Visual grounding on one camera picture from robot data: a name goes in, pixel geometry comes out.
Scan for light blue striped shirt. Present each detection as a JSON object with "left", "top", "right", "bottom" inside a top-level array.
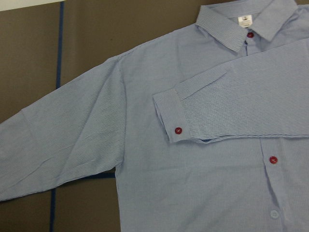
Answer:
[{"left": 0, "top": 0, "right": 309, "bottom": 232}]

